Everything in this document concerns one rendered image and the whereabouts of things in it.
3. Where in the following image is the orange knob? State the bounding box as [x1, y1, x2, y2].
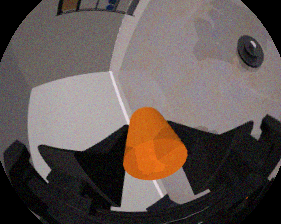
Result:
[123, 108, 188, 180]

